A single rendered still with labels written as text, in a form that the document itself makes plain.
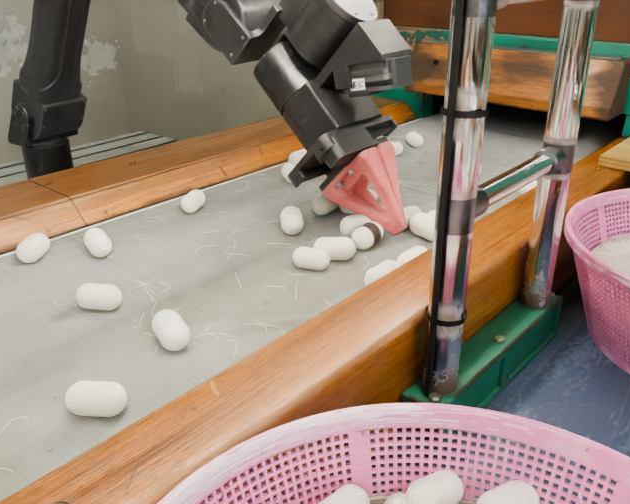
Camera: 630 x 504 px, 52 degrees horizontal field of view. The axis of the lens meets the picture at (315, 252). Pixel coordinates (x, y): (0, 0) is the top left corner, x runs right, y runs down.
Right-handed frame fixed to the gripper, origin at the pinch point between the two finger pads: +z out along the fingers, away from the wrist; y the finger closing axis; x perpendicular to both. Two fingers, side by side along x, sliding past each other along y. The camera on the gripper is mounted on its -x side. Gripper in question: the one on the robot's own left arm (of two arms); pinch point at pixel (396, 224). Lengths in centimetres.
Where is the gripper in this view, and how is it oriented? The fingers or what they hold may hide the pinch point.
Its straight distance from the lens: 59.0
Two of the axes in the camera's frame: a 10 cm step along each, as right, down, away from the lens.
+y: 6.6, -3.2, 6.8
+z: 5.6, 8.1, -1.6
